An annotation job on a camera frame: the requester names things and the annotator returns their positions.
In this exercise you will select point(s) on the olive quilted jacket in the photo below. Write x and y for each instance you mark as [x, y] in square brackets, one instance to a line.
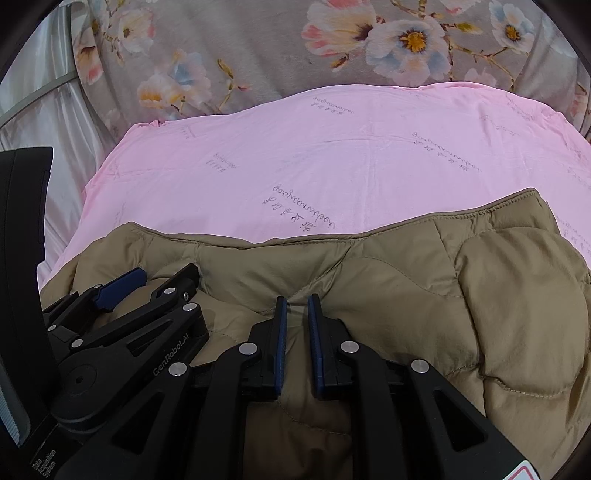
[415, 300]

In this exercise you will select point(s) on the grey metal bar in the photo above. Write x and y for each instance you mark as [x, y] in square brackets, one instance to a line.
[41, 92]

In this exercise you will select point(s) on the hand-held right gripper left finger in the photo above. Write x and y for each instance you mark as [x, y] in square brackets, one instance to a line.
[279, 346]

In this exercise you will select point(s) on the pink printed bed sheet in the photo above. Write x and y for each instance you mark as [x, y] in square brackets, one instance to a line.
[323, 161]

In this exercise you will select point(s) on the grey floral cloth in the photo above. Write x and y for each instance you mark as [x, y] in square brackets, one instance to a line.
[240, 50]

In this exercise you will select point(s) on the white satin curtain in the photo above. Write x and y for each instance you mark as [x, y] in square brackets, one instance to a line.
[41, 115]

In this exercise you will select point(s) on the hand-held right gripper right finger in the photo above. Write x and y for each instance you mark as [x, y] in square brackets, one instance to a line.
[316, 346]

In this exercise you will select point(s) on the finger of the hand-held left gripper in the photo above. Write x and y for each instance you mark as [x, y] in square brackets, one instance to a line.
[122, 284]
[157, 332]

